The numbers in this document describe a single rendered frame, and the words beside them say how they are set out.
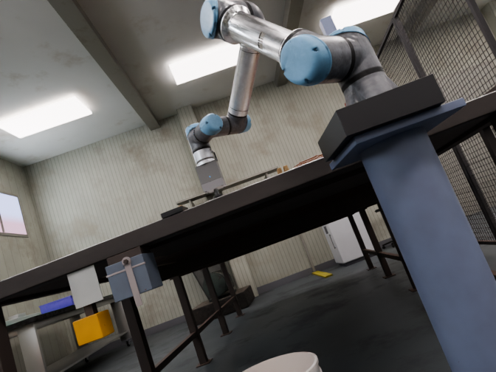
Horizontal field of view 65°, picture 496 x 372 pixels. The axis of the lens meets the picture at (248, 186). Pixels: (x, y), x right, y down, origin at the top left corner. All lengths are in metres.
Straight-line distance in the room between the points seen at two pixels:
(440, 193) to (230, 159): 6.66
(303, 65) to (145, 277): 0.81
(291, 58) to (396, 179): 0.38
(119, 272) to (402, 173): 0.91
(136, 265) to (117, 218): 6.41
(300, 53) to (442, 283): 0.62
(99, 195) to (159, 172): 1.22
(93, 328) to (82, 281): 0.16
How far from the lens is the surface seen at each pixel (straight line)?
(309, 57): 0.95
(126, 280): 1.34
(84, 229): 7.92
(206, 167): 1.49
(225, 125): 1.47
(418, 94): 0.95
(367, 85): 1.04
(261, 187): 1.25
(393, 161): 0.98
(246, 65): 1.42
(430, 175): 0.99
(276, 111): 7.81
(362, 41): 1.09
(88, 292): 1.44
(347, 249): 6.62
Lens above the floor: 0.70
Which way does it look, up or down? 10 degrees up
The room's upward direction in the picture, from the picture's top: 20 degrees counter-clockwise
